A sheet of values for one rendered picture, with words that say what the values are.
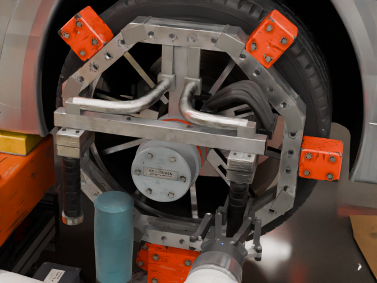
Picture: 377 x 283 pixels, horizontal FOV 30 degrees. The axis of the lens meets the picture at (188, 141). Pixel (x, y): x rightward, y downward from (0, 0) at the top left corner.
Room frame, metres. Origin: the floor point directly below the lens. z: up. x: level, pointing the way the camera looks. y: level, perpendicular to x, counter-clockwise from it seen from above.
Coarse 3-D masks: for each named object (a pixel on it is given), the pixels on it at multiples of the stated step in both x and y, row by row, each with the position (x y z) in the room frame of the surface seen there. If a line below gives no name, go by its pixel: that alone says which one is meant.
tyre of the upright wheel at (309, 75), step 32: (128, 0) 1.53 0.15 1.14; (160, 0) 1.51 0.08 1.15; (192, 0) 1.49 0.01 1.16; (224, 0) 1.49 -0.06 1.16; (256, 0) 1.55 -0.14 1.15; (64, 64) 1.57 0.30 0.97; (288, 64) 1.45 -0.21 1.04; (320, 64) 1.54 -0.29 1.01; (320, 96) 1.44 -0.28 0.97; (320, 128) 1.43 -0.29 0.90
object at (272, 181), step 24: (120, 72) 1.77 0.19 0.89; (144, 72) 1.54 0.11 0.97; (96, 96) 1.56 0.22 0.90; (120, 96) 1.57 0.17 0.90; (168, 96) 1.54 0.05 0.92; (96, 144) 1.55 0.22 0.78; (120, 144) 1.55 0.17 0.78; (120, 168) 1.59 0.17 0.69; (216, 168) 1.50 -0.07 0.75; (264, 168) 1.62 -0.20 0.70; (192, 192) 1.51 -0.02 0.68; (216, 192) 1.62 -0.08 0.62; (264, 192) 1.46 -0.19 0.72; (168, 216) 1.50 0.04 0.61; (192, 216) 1.50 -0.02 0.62
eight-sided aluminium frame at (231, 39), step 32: (128, 32) 1.43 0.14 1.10; (160, 32) 1.42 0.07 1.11; (192, 32) 1.41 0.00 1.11; (224, 32) 1.40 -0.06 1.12; (96, 64) 1.45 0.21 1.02; (256, 64) 1.38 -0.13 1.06; (64, 96) 1.46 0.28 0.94; (288, 96) 1.37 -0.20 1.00; (288, 128) 1.36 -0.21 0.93; (288, 160) 1.36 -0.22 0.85; (96, 192) 1.45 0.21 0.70; (288, 192) 1.36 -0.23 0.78; (160, 224) 1.46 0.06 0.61; (192, 224) 1.46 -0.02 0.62
